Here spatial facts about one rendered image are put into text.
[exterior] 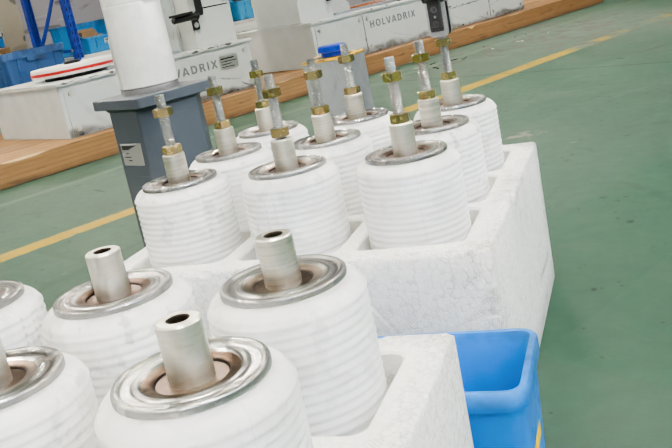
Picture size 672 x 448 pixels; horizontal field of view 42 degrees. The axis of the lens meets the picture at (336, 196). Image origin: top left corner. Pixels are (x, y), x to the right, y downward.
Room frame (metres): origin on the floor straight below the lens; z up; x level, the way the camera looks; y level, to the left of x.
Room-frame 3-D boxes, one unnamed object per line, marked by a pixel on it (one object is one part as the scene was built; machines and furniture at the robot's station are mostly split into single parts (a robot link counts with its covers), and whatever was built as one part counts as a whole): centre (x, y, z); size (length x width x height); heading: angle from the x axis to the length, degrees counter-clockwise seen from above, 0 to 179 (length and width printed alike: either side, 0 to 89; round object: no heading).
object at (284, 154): (0.82, 0.04, 0.26); 0.02 x 0.02 x 0.03
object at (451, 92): (1.00, -0.15, 0.26); 0.02 x 0.02 x 0.03
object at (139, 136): (1.44, 0.26, 0.15); 0.15 x 0.15 x 0.30; 41
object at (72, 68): (3.20, 0.83, 0.29); 0.30 x 0.30 x 0.06
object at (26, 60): (5.46, 1.75, 0.19); 0.50 x 0.41 x 0.37; 46
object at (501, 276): (0.93, 0.00, 0.09); 0.39 x 0.39 x 0.18; 69
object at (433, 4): (0.98, -0.15, 0.36); 0.03 x 0.01 x 0.05; 158
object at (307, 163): (0.82, 0.04, 0.25); 0.08 x 0.08 x 0.01
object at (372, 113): (1.04, -0.04, 0.25); 0.08 x 0.08 x 0.01
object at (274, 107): (0.82, 0.04, 0.30); 0.01 x 0.01 x 0.08
